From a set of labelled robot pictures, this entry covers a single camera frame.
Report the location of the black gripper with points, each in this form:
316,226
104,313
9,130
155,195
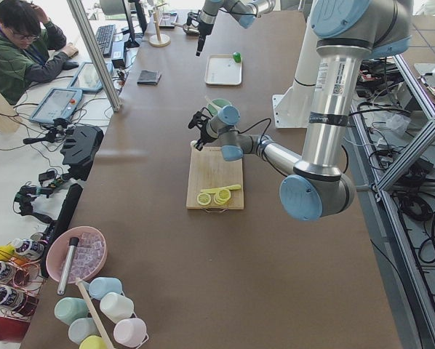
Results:
204,24
206,134

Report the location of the white ceramic spoon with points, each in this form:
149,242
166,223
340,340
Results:
210,102

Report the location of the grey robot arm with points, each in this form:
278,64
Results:
347,33
243,14

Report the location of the light green bowl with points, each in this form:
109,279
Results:
220,102

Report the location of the steel metal scoop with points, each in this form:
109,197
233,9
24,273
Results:
187,29

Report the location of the bamboo cutting board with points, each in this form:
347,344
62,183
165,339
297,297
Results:
209,170

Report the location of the cream rabbit print tray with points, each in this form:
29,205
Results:
223,70

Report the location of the green lime fruit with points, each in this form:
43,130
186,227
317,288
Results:
237,57

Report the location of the wooden mug tree stand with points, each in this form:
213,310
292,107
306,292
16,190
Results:
158,39

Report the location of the yellow plastic knife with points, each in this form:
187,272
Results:
217,189

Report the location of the lower lemon slice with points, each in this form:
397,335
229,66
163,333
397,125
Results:
203,199

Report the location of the upper lemon slice stack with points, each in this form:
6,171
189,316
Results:
222,197

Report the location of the grey folded cloth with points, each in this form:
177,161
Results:
148,77

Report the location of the black keyboard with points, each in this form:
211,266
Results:
104,37

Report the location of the upper blue teach pendant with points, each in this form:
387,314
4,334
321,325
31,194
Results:
86,79

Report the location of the blue teach pendant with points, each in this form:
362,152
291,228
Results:
57,103
86,79

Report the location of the lower blue teach pendant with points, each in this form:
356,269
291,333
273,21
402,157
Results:
57,103

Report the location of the pink bucket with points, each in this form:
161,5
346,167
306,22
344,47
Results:
89,258

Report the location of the steel tube in bucket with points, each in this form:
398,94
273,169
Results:
73,243

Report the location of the blue plastic cup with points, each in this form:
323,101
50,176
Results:
100,286

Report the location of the seated person green jacket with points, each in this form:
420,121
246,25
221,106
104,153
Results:
33,50

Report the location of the white plastic cup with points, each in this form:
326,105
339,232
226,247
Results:
116,307

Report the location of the pink plastic cup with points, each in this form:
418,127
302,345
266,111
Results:
131,332

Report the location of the green plastic cup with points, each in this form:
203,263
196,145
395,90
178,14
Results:
69,309

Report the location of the yellow plastic cup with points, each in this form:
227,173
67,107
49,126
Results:
93,342

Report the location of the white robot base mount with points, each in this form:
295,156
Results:
292,109

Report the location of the aluminium frame post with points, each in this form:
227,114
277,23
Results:
85,29

